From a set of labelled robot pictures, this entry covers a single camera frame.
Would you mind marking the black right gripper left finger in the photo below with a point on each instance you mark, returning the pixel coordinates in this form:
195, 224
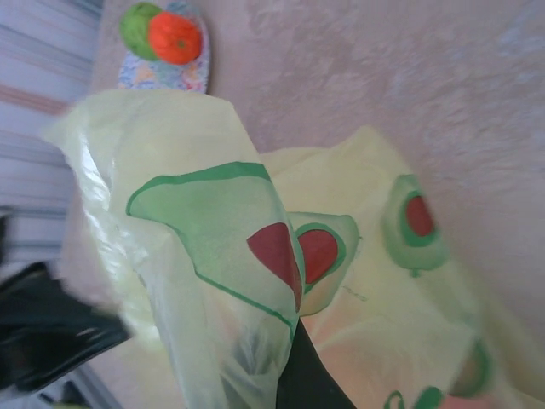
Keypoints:
253, 358

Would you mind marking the orange fruit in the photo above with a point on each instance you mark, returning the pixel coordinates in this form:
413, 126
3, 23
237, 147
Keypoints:
170, 36

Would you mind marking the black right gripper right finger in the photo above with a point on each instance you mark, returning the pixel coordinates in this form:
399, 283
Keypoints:
306, 379

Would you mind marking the patterned round plate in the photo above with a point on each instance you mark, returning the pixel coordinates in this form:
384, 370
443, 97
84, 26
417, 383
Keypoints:
140, 76

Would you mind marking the yellow avocado print plastic bag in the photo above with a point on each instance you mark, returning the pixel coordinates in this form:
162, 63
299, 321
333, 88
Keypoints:
170, 140

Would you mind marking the green apple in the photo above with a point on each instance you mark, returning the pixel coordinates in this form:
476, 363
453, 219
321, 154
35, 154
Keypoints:
132, 30

